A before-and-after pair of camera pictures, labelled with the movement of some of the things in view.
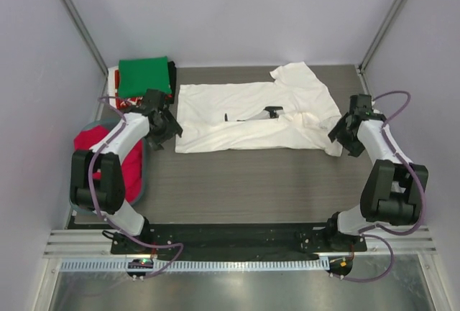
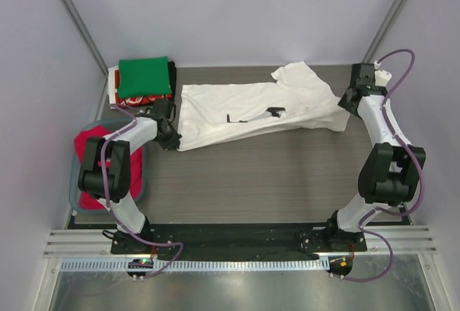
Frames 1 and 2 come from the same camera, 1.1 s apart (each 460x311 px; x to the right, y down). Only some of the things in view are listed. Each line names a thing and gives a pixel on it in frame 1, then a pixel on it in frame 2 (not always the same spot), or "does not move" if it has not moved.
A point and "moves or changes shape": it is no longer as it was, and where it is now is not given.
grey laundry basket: x=94 y=122 does not move
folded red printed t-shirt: x=123 y=103 does not move
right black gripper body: x=346 y=137 → x=344 y=103
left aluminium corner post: x=77 y=22 does not move
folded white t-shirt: x=111 y=85 does not move
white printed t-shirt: x=292 y=114 moves or changes shape
